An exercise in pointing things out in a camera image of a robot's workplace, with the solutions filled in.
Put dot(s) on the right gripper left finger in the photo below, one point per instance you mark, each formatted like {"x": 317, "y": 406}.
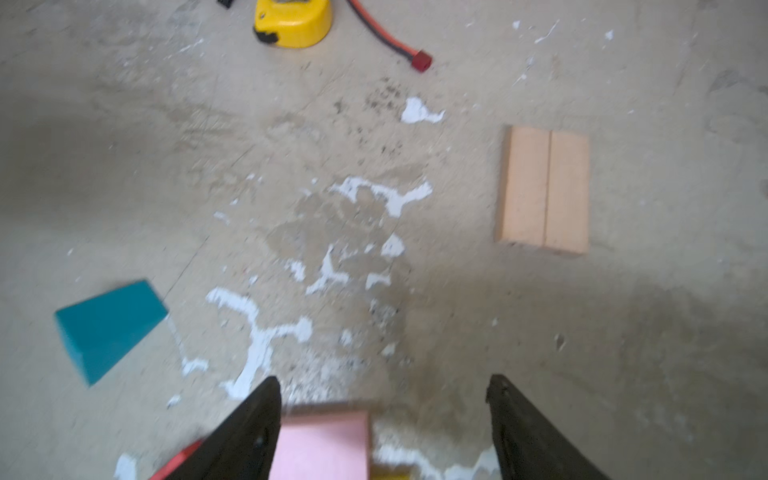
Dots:
{"x": 244, "y": 444}

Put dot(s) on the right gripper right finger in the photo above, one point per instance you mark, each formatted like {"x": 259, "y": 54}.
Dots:
{"x": 527, "y": 444}

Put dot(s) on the natural wood plank block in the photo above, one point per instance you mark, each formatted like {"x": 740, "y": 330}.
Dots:
{"x": 523, "y": 187}

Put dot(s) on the yellow red striped block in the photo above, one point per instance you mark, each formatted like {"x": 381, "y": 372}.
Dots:
{"x": 391, "y": 476}

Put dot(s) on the pink block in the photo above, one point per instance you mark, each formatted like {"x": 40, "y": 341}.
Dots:
{"x": 334, "y": 446}

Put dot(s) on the teal wedge block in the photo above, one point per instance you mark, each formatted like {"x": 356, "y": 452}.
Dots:
{"x": 98, "y": 332}

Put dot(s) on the yellow tape measure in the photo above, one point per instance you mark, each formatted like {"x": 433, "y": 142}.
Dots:
{"x": 292, "y": 24}

